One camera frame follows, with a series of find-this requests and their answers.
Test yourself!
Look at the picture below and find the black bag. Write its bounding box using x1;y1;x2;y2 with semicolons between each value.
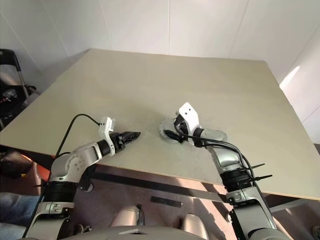
0;146;33;178

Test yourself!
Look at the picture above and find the black floor strip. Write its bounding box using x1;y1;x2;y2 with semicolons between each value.
150;196;183;208

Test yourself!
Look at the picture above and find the grey robot torso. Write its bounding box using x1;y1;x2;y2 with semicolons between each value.
82;225;201;240

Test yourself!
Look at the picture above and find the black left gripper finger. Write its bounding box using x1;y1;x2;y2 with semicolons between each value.
124;134;141;146
123;130;142;139

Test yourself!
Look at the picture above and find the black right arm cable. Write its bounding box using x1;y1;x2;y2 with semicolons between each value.
178;132;263;198

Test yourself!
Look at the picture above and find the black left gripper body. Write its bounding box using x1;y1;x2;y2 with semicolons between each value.
109;132;126;153

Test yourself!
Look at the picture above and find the person's blue jeans leg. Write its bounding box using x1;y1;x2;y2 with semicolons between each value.
0;192;42;226

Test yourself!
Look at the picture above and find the rounded beige robot leg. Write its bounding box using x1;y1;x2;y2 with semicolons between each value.
181;212;208;232
113;204;146;228

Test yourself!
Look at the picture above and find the black folding chair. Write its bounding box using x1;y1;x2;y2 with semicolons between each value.
0;48;42;131

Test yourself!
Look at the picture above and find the red plastic stool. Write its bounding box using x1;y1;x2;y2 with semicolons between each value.
22;154;52;181

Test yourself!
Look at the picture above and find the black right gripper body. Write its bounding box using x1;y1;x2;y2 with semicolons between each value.
174;117;190;137

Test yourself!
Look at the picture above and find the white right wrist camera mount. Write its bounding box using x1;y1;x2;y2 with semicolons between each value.
177;101;201;135

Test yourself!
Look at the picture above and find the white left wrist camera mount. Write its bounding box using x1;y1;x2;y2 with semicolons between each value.
98;116;117;155

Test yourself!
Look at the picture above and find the black metal table rail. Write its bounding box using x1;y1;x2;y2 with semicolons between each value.
91;166;230;203

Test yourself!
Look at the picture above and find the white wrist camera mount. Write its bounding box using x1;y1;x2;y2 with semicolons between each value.
177;101;201;135
98;116;117;155

